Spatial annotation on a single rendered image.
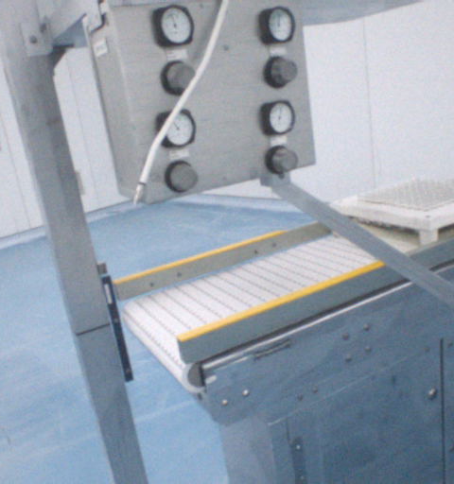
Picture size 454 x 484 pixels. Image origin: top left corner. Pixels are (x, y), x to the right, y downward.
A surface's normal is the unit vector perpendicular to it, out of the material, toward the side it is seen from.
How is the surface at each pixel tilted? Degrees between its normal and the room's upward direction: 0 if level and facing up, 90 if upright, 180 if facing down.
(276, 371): 90
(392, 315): 90
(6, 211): 90
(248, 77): 90
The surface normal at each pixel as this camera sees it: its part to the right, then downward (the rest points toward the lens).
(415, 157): -0.72, 0.30
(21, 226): 0.67, 0.12
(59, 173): 0.48, 0.18
